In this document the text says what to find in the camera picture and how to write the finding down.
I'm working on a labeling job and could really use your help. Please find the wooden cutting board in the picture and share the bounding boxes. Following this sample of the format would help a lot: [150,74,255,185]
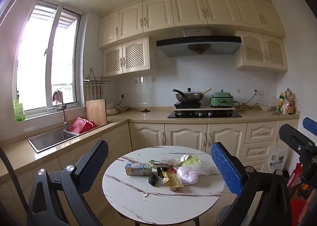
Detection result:
[86,99,108,126]

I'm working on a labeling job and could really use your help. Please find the green electric pot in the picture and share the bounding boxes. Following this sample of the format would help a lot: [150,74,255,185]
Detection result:
[210,90,235,108]

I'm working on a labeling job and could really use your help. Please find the cream cabinets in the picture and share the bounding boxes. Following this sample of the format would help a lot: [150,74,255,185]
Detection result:
[98,0,286,49]
[0,111,301,216]

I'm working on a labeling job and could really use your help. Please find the white green rice bag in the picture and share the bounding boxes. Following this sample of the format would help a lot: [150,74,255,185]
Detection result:
[268,145,288,173]

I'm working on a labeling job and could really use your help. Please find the black gas stove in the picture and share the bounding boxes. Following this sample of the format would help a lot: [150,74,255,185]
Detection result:
[168,110,242,119]

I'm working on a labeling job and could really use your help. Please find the cream upper cabinets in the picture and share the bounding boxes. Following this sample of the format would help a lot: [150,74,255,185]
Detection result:
[98,0,286,49]

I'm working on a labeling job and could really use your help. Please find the sliding window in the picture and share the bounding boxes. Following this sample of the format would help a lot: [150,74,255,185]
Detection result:
[13,0,85,120]

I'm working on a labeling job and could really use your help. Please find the black induction cooker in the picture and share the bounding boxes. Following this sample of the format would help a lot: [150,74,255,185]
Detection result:
[173,102,202,110]

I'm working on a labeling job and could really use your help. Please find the stack of white plates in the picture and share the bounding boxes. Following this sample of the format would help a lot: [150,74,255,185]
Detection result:
[106,103,119,115]

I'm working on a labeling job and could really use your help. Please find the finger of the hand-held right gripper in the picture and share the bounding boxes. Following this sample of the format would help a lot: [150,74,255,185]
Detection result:
[303,117,317,138]
[279,123,317,157]

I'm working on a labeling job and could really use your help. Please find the milk carton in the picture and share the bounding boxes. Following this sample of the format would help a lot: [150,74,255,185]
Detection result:
[124,162,153,176]

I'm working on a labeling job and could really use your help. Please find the black cable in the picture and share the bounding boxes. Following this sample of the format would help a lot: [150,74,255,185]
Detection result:
[0,145,29,216]

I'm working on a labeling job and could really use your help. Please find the cream cabinet drawer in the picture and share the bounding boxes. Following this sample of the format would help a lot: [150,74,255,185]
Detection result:
[244,122,278,143]
[243,142,274,162]
[244,160,270,172]

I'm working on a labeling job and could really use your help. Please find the steel sink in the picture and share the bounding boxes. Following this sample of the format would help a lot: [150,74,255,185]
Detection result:
[27,127,80,153]

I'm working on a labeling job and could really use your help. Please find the clear plastic bag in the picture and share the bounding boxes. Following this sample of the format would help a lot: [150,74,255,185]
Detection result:
[191,163,210,175]

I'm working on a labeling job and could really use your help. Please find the metal utensil wall rack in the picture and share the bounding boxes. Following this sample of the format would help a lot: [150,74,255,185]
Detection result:
[83,68,111,100]

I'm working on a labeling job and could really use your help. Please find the range hood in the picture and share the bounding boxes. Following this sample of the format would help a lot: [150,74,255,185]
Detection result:
[156,27,242,58]

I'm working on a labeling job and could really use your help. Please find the black power cord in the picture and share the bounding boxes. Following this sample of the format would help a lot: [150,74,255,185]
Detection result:
[116,96,151,113]

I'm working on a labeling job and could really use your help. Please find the metal kitchen faucet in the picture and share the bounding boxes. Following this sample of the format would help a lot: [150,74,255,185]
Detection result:
[48,90,68,130]

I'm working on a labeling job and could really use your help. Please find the red dish rack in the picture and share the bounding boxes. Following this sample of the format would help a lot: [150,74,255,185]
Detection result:
[69,117,98,134]

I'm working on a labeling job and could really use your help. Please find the yellow plastic wrapper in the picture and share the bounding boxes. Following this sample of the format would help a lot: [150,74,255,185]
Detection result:
[180,155,200,166]

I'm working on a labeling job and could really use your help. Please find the dark wok with lid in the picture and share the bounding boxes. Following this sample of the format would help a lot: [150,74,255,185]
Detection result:
[173,88,204,103]

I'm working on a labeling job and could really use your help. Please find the red stool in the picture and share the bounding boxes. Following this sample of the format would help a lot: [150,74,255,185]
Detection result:
[290,200,309,226]

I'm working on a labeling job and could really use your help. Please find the cluster of condiment bottles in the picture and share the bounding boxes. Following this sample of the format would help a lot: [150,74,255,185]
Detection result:
[278,88,297,115]

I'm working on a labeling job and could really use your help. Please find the gold brown wrapper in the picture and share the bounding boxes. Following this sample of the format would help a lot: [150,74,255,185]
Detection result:
[162,173,184,189]

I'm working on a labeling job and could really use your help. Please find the cream lower cabinets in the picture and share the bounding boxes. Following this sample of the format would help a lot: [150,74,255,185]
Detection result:
[0,111,301,216]

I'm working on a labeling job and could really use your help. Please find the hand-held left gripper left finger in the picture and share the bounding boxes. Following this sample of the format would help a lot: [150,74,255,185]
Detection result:
[27,140,109,226]

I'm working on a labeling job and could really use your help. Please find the red white package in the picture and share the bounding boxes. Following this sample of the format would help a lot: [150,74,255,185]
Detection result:
[287,163,304,188]

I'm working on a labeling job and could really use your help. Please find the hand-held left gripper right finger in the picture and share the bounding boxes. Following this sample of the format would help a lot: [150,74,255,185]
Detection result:
[210,142,301,226]

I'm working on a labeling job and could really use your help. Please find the long dark striped wrapper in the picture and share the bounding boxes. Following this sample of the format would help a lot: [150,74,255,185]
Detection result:
[149,160,180,167]

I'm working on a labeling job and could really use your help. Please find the round white marble table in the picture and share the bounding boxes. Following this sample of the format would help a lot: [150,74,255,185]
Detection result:
[102,145,226,226]

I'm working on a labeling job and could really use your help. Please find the green detergent bottle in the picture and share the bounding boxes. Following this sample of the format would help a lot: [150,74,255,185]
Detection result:
[13,91,26,122]

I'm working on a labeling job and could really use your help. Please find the cream lattice door cabinet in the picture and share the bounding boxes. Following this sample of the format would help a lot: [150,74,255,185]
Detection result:
[234,30,288,72]
[102,36,158,77]

